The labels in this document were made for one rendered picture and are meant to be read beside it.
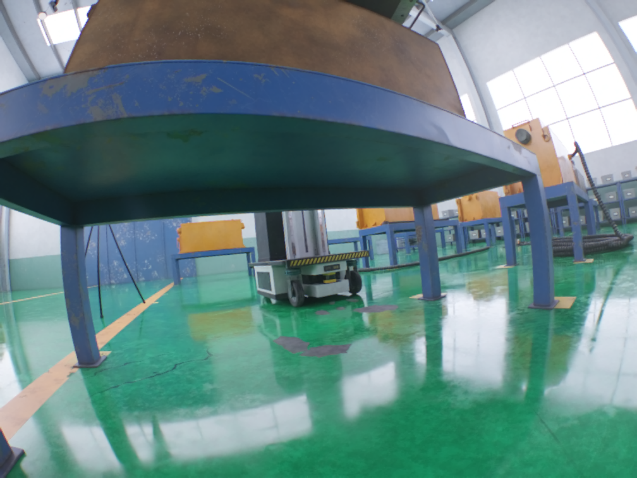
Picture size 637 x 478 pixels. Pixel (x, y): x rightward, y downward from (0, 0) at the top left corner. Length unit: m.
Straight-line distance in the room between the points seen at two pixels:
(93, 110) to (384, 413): 0.71
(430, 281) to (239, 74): 1.37
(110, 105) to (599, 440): 0.85
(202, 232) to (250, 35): 5.32
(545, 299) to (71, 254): 1.83
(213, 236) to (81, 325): 4.95
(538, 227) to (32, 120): 1.41
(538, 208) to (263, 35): 1.13
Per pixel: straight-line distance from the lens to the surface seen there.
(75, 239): 1.13
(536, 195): 1.18
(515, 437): 0.52
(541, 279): 1.20
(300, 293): 1.70
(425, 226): 1.51
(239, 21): 0.81
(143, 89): 0.40
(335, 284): 1.80
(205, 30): 0.77
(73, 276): 1.13
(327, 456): 0.49
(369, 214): 4.37
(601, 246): 2.87
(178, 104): 0.38
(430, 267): 1.51
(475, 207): 6.56
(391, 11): 1.34
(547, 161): 2.84
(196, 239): 5.85
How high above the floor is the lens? 0.34
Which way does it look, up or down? 3 degrees up
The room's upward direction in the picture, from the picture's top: 7 degrees counter-clockwise
